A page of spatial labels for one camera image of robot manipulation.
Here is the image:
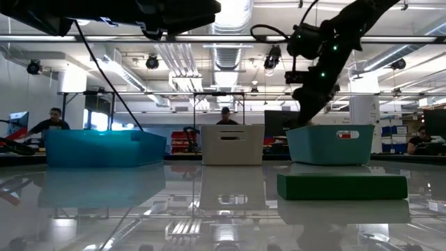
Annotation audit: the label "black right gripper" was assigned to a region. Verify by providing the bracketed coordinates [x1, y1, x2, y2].
[285, 52, 349, 127]

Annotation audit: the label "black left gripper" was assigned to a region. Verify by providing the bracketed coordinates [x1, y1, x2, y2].
[135, 0, 222, 39]

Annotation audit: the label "black computer monitor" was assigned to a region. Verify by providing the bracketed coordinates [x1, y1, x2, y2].
[423, 108, 446, 140]
[263, 109, 300, 137]

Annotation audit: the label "teal plastic bin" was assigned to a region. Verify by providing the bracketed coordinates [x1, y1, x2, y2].
[285, 124, 376, 166]

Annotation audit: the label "black ceiling spotlight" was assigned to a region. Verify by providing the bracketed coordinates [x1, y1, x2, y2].
[26, 59, 43, 76]
[390, 57, 407, 71]
[145, 54, 160, 70]
[263, 44, 282, 70]

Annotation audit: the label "blue storage bins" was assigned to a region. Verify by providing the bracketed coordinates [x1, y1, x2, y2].
[381, 125, 408, 151]

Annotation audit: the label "green rectangular wooden block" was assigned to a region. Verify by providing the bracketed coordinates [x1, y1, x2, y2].
[277, 173, 408, 201]

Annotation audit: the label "white plastic bin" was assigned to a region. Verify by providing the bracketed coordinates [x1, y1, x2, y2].
[200, 124, 266, 166]

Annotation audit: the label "red storage bins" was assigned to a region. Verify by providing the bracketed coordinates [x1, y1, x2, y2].
[170, 130, 198, 154]

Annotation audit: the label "blue plastic bin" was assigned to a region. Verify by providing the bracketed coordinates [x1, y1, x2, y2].
[43, 129, 167, 167]

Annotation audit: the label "small lit computer monitor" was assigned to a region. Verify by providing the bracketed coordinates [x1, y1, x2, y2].
[7, 111, 30, 136]

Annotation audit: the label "red object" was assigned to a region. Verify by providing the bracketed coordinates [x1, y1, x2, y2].
[7, 127, 29, 140]

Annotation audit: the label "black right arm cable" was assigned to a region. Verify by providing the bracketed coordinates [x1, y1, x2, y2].
[249, 0, 321, 45]

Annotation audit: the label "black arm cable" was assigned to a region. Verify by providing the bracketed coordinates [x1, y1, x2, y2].
[73, 20, 144, 132]
[249, 0, 321, 45]

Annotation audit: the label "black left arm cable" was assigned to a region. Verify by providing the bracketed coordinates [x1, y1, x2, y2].
[73, 20, 144, 132]

